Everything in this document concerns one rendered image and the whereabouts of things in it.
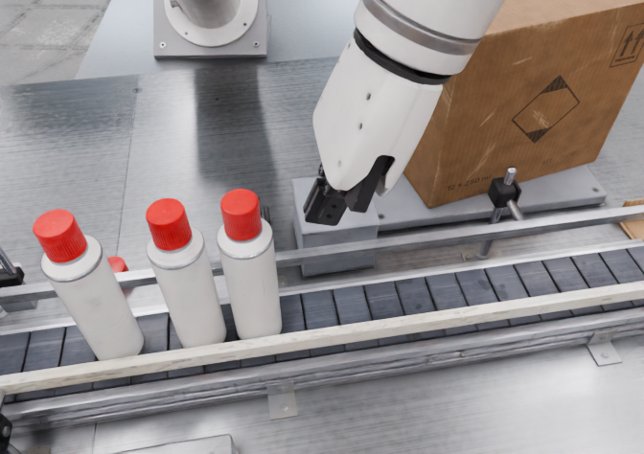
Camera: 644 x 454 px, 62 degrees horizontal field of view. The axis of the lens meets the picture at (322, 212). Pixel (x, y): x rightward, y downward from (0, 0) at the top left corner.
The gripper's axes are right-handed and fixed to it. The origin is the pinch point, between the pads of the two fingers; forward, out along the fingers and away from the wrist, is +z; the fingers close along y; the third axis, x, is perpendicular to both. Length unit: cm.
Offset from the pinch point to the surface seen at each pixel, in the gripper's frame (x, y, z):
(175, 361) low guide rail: -9.3, 4.0, 21.0
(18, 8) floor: -84, -286, 145
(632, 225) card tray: 53, -12, 6
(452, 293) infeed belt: 21.5, -1.5, 12.7
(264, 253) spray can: -4.2, 1.6, 5.8
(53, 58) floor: -56, -226, 135
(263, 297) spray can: -2.6, 1.9, 11.9
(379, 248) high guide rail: 10.1, -3.4, 8.5
